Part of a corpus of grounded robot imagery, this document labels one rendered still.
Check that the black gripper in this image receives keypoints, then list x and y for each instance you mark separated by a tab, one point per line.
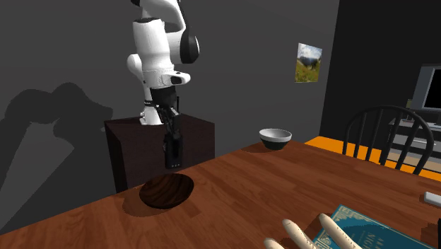
164	97

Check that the black rectangular handheld device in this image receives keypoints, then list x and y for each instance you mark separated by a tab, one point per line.
173	151

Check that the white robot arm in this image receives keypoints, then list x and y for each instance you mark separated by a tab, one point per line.
153	51

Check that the dark brown robot stand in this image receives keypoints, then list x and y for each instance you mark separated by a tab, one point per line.
137	151

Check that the dark wooden bowl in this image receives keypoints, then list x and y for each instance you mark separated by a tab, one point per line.
167	191

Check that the white and black bowl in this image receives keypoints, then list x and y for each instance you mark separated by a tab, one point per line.
275	136

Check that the brown wooden table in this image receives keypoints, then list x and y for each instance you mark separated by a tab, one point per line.
261	193

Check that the orange rug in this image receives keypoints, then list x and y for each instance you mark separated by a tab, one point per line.
327	145

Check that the beige rounded stick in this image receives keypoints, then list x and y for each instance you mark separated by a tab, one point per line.
339	231

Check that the black spindle-back chair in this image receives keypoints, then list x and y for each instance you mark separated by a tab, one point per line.
391	138

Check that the teal hardcover book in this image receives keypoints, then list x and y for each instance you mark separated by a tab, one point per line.
375	234

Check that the grey television stand with television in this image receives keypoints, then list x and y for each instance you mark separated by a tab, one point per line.
418	86

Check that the white flat object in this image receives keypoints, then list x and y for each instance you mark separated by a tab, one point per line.
433	198

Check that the landscape wall picture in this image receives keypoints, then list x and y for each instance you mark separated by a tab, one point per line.
307	63

